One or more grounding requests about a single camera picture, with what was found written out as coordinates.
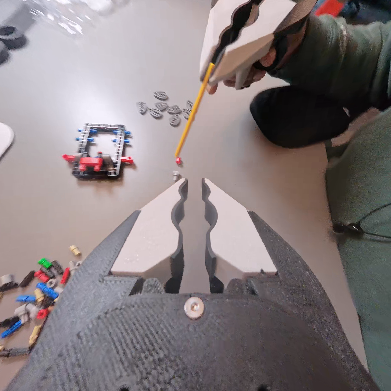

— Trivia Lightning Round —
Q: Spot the yellow lego axle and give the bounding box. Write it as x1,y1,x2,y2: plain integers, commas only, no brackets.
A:
174,63,215,158

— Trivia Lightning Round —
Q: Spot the person's green hoodie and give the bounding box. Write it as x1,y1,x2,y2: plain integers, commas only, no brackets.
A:
324,107,391,391

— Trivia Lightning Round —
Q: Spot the person's right hand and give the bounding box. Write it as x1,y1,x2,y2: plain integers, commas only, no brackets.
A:
206,21,310,96

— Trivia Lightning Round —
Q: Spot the pile of mixed lego pieces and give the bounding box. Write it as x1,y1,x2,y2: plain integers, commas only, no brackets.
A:
0,244,83,358

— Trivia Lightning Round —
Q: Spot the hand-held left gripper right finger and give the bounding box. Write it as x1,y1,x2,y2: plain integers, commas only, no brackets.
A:
201,178,278,294

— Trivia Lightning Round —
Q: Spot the red and blue object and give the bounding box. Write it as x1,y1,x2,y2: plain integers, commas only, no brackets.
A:
315,0,361,18

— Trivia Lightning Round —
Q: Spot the pile of grey lego cams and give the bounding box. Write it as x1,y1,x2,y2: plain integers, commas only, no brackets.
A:
136,90,195,127

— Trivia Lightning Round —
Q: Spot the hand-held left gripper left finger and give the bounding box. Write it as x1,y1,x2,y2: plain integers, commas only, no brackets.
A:
110,178,189,294

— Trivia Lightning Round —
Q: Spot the white flat object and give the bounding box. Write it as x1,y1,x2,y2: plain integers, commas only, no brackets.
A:
0,122,15,160

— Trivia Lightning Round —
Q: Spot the black drawstring cord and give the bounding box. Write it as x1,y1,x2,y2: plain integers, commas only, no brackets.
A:
332,202,391,242

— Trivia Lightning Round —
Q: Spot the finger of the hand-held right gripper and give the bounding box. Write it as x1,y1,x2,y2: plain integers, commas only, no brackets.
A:
207,0,298,90
199,0,254,82

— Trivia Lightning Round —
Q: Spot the clear plastic bag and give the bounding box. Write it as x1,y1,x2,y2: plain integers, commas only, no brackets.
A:
18,0,132,35

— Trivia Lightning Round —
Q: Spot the person's black trouser leg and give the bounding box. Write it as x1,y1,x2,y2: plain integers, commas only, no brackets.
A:
250,86,370,149

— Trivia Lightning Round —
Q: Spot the person's right forearm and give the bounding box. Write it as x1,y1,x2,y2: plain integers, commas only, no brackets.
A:
269,12,391,110

